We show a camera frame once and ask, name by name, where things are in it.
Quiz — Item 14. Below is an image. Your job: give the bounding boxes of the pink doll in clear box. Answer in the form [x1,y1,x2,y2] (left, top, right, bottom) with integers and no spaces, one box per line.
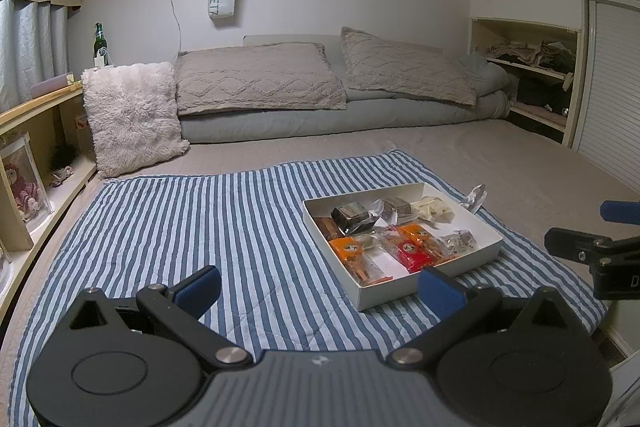
[0,132,53,233]

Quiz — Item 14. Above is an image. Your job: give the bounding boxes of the white doll in clear box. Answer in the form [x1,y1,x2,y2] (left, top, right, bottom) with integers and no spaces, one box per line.
[0,237,13,288]

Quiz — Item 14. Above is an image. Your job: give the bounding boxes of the small clear snack packet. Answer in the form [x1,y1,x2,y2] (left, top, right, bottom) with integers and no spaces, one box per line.
[440,229,478,255]

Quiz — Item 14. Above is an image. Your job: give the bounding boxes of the brown chocolate snack packet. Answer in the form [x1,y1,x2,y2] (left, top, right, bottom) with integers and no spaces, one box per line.
[314,217,346,242]

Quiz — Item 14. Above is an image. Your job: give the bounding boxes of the beige snack packet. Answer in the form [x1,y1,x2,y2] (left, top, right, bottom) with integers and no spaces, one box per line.
[412,196,457,224]

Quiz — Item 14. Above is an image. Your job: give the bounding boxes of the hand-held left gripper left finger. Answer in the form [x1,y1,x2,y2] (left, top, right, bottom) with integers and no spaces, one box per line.
[67,264,254,370]

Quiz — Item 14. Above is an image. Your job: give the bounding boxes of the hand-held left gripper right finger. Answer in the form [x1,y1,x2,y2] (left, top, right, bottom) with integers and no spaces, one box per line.
[387,267,568,370]

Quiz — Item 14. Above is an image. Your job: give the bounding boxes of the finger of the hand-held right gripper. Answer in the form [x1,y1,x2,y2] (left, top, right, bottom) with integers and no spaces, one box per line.
[544,227,640,265]
[600,200,640,224]

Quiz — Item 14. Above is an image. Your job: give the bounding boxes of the built-in wall shelf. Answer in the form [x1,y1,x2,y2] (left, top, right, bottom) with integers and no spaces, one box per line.
[469,18,583,148]

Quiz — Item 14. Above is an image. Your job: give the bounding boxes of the green glass bottle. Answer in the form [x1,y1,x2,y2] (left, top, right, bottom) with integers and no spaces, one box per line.
[92,23,108,68]

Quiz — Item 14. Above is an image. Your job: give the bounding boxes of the red snack packet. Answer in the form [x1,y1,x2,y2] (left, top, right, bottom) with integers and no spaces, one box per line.
[382,237,433,274]

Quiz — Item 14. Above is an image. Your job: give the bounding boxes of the blue striped blanket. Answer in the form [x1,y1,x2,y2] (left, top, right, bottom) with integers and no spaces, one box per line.
[10,149,608,427]

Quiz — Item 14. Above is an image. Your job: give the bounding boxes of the white cardboard box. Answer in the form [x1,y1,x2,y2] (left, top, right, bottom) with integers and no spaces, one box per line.
[302,181,503,313]

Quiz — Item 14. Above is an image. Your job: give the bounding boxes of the crumpled clear plastic wrapper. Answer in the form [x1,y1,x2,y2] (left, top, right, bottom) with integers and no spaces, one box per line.
[459,183,488,212]

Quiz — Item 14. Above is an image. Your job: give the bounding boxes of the dark foil snack packet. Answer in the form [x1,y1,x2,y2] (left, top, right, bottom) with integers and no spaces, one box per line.
[330,202,383,235]
[375,196,416,224]

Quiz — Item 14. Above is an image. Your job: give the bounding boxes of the wooden bedside shelf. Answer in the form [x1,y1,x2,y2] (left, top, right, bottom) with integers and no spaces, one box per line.
[0,82,98,308]

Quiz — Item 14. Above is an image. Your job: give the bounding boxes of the folded clothes on shelf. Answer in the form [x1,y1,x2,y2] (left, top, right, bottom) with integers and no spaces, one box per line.
[482,37,576,72]

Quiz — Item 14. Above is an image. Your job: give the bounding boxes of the grey curtain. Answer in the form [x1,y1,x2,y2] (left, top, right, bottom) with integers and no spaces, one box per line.
[0,0,68,112]

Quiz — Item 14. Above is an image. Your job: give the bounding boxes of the white wall cable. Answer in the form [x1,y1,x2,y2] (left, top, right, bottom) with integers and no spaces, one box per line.
[161,0,183,55]

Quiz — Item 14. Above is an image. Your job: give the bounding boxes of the fluffy white pillow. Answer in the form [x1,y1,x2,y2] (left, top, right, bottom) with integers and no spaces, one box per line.
[81,62,191,178]

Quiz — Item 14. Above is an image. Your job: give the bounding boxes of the beige quilted pillow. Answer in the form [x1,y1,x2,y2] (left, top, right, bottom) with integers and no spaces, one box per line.
[172,42,347,116]
[340,27,478,106]

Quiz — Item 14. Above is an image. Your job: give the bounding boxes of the orange snack packet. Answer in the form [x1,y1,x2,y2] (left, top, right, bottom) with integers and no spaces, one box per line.
[392,223,453,265]
[329,237,396,287]

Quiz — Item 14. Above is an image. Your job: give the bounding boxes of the white slatted door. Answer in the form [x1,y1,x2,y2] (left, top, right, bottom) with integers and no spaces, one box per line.
[572,0,640,198]

